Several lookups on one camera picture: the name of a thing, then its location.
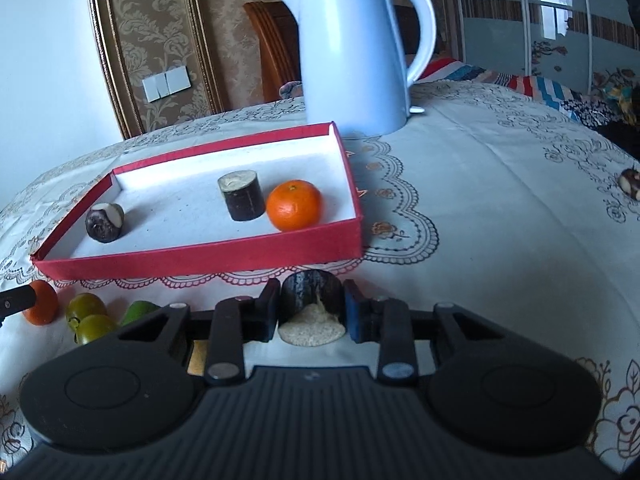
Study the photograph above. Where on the small orange tangerine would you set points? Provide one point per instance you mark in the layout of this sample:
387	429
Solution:
44	305

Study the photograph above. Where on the white electric kettle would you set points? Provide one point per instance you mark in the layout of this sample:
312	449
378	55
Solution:
350	60

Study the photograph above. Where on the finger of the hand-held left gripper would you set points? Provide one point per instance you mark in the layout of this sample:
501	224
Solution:
17	301

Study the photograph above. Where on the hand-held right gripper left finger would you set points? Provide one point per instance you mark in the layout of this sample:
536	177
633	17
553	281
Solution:
270	310

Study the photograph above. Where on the wardrobe with floral sliding doors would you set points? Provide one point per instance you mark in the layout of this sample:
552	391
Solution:
505	25

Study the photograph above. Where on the dark floral cloth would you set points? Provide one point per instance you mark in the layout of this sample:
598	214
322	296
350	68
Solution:
615	95

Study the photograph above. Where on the red shallow box tray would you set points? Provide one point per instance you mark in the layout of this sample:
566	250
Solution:
190	220

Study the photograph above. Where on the partly peeled sugarcane piece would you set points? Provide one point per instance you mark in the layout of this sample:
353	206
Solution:
245	200

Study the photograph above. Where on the colourful striped blanket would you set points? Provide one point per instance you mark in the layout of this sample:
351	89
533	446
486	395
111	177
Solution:
525	87

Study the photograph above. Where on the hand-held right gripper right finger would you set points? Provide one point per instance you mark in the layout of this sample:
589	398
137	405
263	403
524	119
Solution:
356	317

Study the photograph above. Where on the golden wall trim frame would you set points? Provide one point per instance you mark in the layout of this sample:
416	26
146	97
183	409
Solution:
104	20

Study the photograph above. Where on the white wall light switch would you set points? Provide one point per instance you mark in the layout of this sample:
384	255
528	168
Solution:
167	82

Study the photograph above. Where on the wooden chair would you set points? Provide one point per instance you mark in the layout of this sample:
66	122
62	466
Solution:
272	50

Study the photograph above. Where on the green tomato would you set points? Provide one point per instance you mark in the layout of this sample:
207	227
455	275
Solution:
97	329
85	305

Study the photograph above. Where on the green cucumber piece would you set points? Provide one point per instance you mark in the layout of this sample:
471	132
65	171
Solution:
137	311

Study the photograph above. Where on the large orange tangerine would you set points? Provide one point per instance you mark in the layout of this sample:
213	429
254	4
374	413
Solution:
293	206

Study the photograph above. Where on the dark slant-cut sugarcane piece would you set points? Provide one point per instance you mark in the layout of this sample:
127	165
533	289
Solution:
305	300

